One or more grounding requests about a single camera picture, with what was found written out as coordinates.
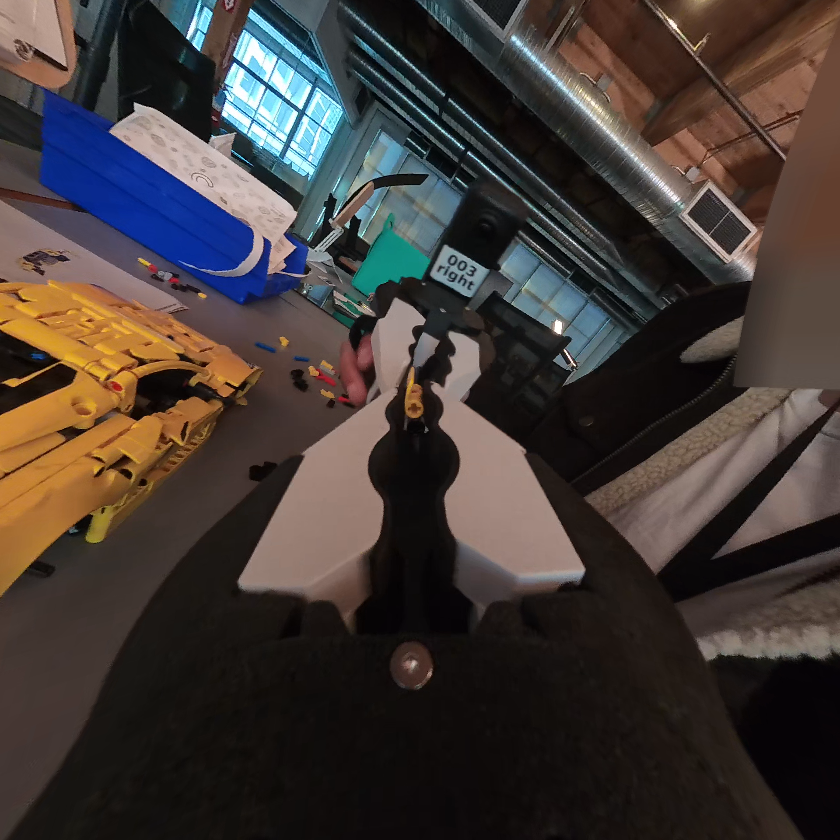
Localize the person's right hand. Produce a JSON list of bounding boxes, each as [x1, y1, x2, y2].
[[338, 331, 376, 406]]

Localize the blue plastic bin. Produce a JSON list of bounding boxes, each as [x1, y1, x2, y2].
[[39, 88, 309, 304]]

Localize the instruction board on stand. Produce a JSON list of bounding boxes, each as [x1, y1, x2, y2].
[[0, 0, 80, 91], [0, 0, 70, 68]]

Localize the black ceiling conduit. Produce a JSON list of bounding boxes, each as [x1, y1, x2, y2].
[[640, 0, 788, 161]]

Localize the dark ceiling pipes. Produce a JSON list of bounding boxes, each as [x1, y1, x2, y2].
[[336, 0, 657, 319]]

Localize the black monitor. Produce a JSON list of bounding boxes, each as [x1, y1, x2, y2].
[[117, 3, 219, 127]]

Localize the black stand pole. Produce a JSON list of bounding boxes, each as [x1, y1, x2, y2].
[[75, 0, 122, 93]]

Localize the scattered mixed brick pieces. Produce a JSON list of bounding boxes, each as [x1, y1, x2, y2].
[[255, 336, 358, 409]]

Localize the white vent grille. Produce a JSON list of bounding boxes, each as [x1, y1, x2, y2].
[[471, 0, 527, 32], [678, 179, 760, 265]]

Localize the white patterned paper bag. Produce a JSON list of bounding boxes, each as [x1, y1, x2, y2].
[[110, 103, 308, 277]]

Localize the silver spiral air duct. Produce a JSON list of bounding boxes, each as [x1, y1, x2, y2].
[[499, 26, 759, 284]]

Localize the small cluster of brick pieces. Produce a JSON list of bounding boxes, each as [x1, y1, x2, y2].
[[136, 256, 207, 299]]

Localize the yellow toy brick car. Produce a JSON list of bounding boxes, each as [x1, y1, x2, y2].
[[0, 281, 263, 595]]

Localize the small yellow connector brick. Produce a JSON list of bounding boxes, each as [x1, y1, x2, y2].
[[402, 366, 429, 419]]

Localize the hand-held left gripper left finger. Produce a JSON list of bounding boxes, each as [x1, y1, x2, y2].
[[238, 386, 411, 634]]

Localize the black mesh office chair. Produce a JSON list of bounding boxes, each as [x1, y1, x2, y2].
[[472, 294, 573, 421]]

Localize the wooden post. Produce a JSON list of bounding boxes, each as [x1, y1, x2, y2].
[[200, 0, 256, 73]]

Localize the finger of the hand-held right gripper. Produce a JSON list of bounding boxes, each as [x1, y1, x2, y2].
[[366, 304, 426, 404], [417, 327, 487, 404]]

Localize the large paned window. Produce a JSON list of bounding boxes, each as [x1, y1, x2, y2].
[[185, 0, 345, 179]]

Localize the black shoulder strap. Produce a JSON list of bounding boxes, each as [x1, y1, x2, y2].
[[658, 397, 840, 601]]

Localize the open instruction booklet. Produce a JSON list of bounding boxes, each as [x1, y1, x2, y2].
[[0, 200, 190, 315]]

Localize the wooden tilting book stand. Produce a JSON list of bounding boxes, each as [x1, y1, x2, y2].
[[305, 172, 431, 271]]

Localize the person's right forearm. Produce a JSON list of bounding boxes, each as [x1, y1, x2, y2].
[[486, 341, 657, 483]]

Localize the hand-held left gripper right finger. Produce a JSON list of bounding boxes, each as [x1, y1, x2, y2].
[[420, 384, 586, 634]]

